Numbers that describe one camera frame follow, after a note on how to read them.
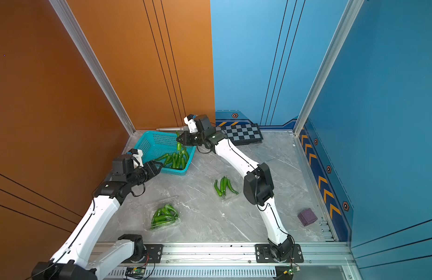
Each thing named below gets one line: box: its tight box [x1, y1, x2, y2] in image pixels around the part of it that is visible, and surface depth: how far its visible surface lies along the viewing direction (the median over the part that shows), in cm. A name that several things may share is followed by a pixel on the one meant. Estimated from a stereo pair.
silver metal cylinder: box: [155, 126, 186, 132], surface depth 122 cm
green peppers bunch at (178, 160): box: [155, 130, 190, 170], surface depth 103 cm
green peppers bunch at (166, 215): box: [150, 204, 180, 230], surface depth 84 cm
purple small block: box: [297, 207, 319, 227], surface depth 81 cm
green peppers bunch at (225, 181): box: [213, 175, 239, 197], surface depth 93 cm
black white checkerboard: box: [215, 123, 264, 146], surface depth 118 cm
